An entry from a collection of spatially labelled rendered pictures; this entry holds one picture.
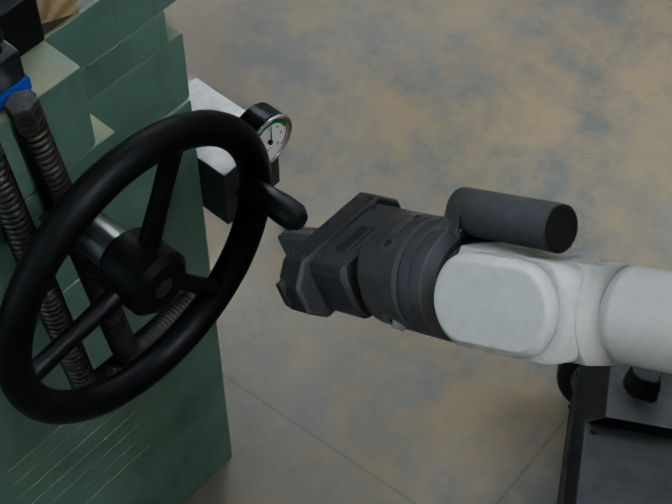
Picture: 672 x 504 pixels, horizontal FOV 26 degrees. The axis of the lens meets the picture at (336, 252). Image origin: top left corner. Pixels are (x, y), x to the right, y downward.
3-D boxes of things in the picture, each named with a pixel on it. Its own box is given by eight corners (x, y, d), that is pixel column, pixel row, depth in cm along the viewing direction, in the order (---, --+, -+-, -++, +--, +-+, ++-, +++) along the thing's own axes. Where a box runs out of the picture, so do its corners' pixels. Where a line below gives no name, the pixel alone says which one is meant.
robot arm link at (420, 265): (491, 329, 112) (606, 360, 104) (388, 339, 105) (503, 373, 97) (504, 183, 111) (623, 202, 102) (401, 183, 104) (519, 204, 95)
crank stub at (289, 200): (293, 241, 118) (290, 224, 116) (242, 204, 120) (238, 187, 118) (314, 221, 119) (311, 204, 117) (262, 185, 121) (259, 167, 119)
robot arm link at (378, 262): (306, 348, 116) (408, 381, 107) (258, 252, 111) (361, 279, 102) (408, 255, 122) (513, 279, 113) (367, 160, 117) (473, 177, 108)
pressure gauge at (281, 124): (251, 193, 147) (247, 139, 140) (224, 174, 148) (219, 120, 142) (294, 157, 149) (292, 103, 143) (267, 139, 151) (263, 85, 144)
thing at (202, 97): (230, 227, 153) (225, 178, 146) (149, 167, 158) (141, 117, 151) (284, 181, 157) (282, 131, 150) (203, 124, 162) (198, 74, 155)
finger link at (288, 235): (280, 224, 120) (328, 235, 116) (295, 255, 122) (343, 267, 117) (267, 235, 120) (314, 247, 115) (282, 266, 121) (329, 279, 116)
